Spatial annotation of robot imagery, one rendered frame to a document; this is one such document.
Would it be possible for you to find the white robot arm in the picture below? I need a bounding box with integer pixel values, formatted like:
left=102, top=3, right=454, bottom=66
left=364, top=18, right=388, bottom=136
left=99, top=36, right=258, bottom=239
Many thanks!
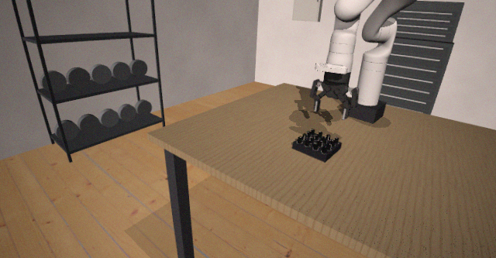
left=315, top=0, right=417, bottom=106

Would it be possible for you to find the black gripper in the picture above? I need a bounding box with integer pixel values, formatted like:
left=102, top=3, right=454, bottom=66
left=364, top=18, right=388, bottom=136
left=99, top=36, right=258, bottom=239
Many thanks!
left=309, top=72, right=359, bottom=120

